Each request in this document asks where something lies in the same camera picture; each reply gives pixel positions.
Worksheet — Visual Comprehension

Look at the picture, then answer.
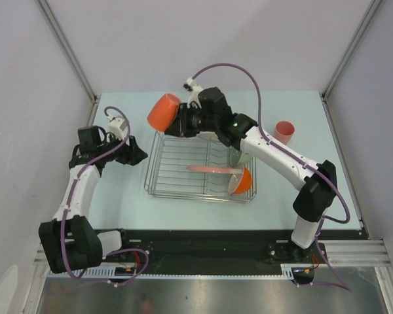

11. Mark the white slotted cable duct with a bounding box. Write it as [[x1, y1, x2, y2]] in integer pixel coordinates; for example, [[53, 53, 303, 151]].
[[47, 265, 315, 281]]

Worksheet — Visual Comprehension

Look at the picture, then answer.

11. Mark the green floral ceramic bowl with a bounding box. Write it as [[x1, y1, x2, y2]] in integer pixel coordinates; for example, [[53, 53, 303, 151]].
[[229, 147, 252, 167]]

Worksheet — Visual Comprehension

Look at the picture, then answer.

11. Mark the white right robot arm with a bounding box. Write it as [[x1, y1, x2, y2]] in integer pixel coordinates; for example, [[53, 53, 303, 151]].
[[147, 87, 337, 262]]

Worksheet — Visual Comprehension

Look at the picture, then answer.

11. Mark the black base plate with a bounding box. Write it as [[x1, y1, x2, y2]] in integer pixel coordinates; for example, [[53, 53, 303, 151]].
[[94, 228, 328, 285]]

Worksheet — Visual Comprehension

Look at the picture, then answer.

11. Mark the white fluted plate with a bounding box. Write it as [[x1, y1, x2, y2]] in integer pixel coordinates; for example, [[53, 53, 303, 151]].
[[197, 131, 219, 142]]

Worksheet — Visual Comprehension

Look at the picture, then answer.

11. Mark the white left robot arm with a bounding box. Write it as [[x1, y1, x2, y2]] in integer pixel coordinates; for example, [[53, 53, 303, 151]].
[[39, 126, 148, 273]]

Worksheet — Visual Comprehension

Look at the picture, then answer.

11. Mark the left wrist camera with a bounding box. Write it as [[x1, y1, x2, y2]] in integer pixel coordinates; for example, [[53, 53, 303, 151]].
[[108, 116, 127, 141]]

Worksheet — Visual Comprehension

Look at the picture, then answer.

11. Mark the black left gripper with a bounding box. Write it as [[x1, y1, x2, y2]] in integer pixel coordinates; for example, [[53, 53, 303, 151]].
[[98, 131, 147, 166]]

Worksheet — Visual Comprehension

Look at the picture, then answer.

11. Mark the orange mug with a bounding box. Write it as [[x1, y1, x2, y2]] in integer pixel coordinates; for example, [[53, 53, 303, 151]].
[[147, 94, 181, 132]]

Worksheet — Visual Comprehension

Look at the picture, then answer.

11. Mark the pink beige leaf plate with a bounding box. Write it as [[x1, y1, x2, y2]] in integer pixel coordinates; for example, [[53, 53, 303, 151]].
[[186, 165, 245, 175]]

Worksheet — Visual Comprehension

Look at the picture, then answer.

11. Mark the pink plastic cup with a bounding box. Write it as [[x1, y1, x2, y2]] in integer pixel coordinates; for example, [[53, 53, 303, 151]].
[[273, 121, 295, 145]]

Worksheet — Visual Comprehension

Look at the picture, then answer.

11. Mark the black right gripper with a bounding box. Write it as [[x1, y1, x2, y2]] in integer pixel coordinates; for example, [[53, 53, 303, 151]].
[[166, 102, 219, 138]]

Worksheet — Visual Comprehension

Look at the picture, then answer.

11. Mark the orange bowl white inside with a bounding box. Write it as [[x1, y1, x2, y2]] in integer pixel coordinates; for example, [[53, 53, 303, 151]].
[[227, 166, 253, 194]]

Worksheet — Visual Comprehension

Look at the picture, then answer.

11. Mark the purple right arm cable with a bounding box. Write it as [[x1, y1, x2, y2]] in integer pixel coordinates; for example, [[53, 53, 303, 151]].
[[191, 63, 352, 291]]

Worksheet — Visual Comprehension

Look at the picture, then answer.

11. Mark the metal wire dish rack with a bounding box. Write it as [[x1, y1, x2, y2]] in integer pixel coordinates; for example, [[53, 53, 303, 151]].
[[144, 131, 257, 203]]

